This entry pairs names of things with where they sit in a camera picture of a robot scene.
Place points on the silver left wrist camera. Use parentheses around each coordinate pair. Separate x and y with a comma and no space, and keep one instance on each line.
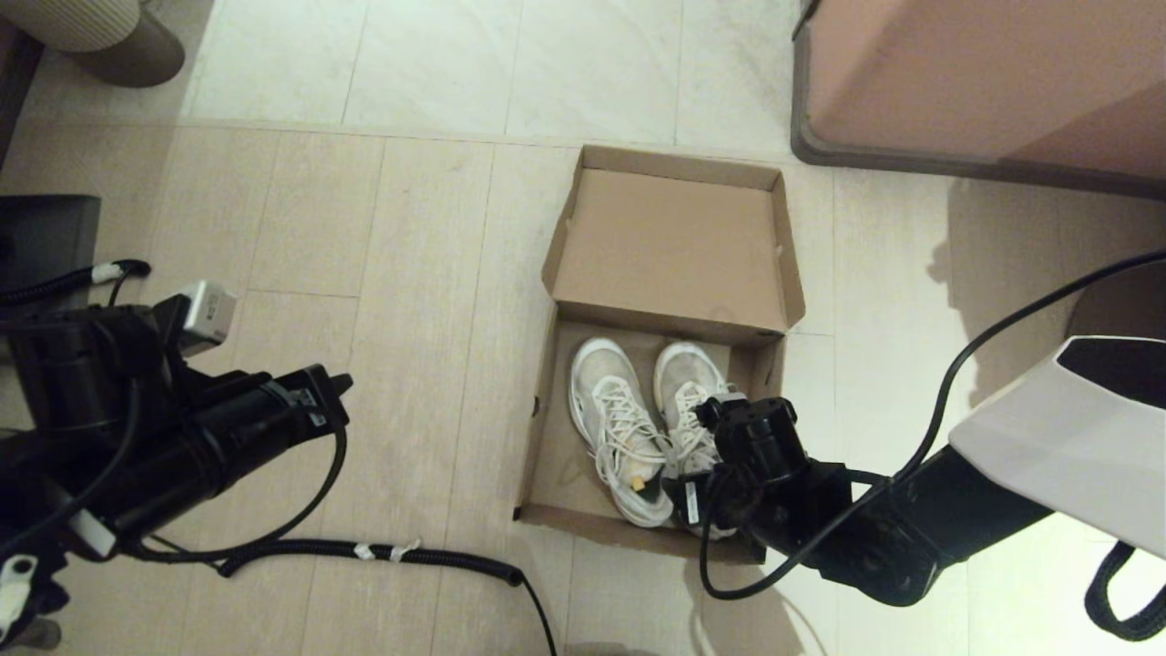
(208,314)

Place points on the round brown pedestal base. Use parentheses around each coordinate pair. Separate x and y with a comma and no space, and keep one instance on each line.
(1130,310)

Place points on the brown cardboard shoe box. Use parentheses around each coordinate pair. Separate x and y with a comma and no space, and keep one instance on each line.
(674,246)

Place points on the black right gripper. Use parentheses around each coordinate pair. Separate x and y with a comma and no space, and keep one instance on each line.
(715,506)

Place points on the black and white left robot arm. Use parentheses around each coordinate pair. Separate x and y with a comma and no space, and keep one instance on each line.
(64,383)

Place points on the dark grey block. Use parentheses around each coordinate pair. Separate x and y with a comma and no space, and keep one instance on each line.
(55,228)

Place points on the striped beige ottoman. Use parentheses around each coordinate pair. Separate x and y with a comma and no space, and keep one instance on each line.
(91,27)

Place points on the white lace-up sneaker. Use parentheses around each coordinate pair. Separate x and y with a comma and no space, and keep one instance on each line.
(688,374)
(606,392)

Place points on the pink cabinet with grey base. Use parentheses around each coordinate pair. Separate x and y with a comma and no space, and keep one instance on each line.
(984,73)

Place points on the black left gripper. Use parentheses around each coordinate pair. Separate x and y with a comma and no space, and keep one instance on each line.
(209,437)

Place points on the grey furniture foot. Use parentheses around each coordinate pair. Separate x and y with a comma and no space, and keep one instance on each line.
(46,635)

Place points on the dark brown furniture edge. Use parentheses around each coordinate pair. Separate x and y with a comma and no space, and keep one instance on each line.
(14,91)

